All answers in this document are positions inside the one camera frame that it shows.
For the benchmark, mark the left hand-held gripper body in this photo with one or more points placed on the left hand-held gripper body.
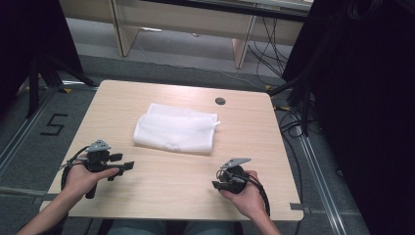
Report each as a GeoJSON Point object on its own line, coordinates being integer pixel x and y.
{"type": "Point", "coordinates": [96, 160]}

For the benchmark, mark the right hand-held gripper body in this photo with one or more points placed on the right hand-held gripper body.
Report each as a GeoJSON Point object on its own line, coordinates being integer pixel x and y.
{"type": "Point", "coordinates": [233, 179]}

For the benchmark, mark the white mesh laundry bag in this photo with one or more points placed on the white mesh laundry bag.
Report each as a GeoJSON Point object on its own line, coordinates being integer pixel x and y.
{"type": "Point", "coordinates": [176, 130]}

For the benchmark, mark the person's right hand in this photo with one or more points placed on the person's right hand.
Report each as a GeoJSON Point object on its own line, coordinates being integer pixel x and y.
{"type": "Point", "coordinates": [249, 199]}

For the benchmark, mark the person's left hand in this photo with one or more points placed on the person's left hand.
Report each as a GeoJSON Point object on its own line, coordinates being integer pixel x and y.
{"type": "Point", "coordinates": [78, 179]}

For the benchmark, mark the grey tape strip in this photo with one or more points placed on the grey tape strip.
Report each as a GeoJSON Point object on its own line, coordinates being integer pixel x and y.
{"type": "Point", "coordinates": [298, 207]}
{"type": "Point", "coordinates": [45, 197]}

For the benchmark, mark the person's blue jeans legs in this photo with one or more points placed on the person's blue jeans legs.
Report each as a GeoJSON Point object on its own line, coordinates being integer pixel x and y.
{"type": "Point", "coordinates": [169, 228]}

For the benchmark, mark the yellow floor tape piece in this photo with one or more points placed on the yellow floor tape piece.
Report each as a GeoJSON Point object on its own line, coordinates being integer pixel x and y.
{"type": "Point", "coordinates": [282, 107]}

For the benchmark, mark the black metal stand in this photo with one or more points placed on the black metal stand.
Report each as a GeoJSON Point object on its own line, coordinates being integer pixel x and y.
{"type": "Point", "coordinates": [33, 88]}
{"type": "Point", "coordinates": [305, 107]}

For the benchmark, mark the black curtain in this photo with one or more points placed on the black curtain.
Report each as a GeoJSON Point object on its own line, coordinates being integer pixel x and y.
{"type": "Point", "coordinates": [365, 107]}
{"type": "Point", "coordinates": [29, 39]}

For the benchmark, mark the light wooden background desk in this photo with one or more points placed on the light wooden background desk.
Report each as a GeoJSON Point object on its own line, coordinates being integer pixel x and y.
{"type": "Point", "coordinates": [186, 19]}

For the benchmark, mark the metal floor rail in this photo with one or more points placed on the metal floor rail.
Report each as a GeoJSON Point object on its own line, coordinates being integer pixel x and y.
{"type": "Point", "coordinates": [318, 179]}
{"type": "Point", "coordinates": [23, 130]}

